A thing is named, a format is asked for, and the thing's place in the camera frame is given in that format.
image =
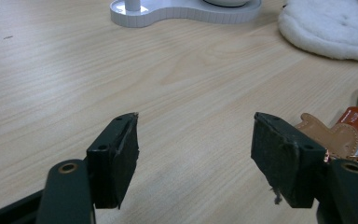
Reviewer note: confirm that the white plush bear pouch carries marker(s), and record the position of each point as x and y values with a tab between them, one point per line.
329	28

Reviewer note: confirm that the white round dish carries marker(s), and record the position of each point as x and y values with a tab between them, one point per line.
227	2

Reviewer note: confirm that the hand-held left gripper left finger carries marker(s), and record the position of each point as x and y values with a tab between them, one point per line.
113	161

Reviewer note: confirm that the white hanger stand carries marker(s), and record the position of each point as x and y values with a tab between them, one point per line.
180	14

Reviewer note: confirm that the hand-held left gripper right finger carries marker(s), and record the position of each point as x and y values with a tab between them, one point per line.
282	155

